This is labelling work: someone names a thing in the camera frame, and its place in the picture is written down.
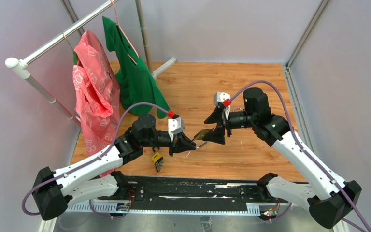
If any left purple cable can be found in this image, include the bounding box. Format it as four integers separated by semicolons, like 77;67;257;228
21;102;176;220

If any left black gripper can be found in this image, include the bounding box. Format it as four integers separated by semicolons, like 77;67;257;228
142;131;197;157

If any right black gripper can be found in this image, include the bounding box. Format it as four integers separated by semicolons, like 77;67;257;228
202;106;257;145

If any yellow black padlock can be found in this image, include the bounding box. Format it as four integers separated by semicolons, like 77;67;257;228
151;152;164;173

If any pink clothes hanger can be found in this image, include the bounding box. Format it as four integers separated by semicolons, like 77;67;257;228
109;0;140;65

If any aluminium frame rail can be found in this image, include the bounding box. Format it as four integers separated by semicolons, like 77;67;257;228
283;0;330;146

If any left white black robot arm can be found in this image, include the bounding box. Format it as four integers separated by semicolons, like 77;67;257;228
32;114;196;221

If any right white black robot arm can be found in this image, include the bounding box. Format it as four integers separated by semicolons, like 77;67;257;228
202;87;361;229

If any purple cable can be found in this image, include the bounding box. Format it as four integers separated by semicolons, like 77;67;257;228
21;102;176;220
222;80;371;232

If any brass padlock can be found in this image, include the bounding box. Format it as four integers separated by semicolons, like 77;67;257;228
192;128;213;149

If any white metal clothes rack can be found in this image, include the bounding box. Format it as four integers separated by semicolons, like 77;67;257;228
4;0;177;129

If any pink patterned garment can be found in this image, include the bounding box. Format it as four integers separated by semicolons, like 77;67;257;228
72;30;120;156

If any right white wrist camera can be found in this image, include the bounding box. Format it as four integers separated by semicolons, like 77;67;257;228
214;91;231;119

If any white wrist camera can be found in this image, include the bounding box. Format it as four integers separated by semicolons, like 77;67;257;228
214;91;231;119
168;117;185;142

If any green garment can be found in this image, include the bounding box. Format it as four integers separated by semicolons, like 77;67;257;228
102;17;170;111

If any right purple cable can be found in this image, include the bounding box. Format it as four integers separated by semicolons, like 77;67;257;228
222;80;371;232

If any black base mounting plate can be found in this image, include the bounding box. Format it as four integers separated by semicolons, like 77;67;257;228
100;175;287;216

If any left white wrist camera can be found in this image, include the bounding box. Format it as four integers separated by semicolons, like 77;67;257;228
168;117;185;142

